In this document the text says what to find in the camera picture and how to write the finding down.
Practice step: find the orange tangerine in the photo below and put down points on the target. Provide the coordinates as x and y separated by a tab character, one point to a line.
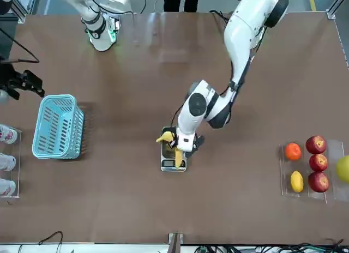
293	152

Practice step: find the aluminium corner post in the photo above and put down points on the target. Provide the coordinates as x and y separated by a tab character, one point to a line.
334	10
23	15

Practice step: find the aluminium table edge rail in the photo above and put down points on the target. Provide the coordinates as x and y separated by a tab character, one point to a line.
343	48

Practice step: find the large yellow green fruit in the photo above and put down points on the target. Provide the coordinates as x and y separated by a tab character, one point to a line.
344	169

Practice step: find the person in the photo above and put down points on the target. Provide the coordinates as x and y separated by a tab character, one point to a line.
174	0

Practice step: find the yellow lemon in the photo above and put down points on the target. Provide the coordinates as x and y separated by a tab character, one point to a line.
296	181

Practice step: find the clear acrylic bottle shelf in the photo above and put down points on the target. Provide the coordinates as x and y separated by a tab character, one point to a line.
18	182

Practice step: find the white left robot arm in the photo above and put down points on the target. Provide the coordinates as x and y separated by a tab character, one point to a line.
240	45

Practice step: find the red apple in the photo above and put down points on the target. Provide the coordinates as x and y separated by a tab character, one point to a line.
318	163
318	182
316	144

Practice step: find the clear acrylic fruit shelf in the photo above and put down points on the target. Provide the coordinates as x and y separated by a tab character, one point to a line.
334	193

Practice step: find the white bottle with pink cap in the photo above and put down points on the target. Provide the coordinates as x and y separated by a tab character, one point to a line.
8	134
6	187
6	162

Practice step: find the black digital kitchen scale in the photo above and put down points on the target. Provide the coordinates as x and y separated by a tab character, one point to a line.
167	163

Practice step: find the yellow banana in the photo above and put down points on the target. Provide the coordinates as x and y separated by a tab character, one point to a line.
178	160

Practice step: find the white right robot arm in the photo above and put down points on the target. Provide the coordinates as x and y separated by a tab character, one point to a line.
101	37

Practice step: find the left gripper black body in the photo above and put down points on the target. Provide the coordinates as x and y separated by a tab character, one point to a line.
195	142

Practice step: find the blue plastic basket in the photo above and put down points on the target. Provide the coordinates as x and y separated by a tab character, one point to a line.
54	155

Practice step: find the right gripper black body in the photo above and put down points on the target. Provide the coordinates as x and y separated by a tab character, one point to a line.
11	78

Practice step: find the aluminium frame post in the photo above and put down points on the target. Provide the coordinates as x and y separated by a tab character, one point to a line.
175	243

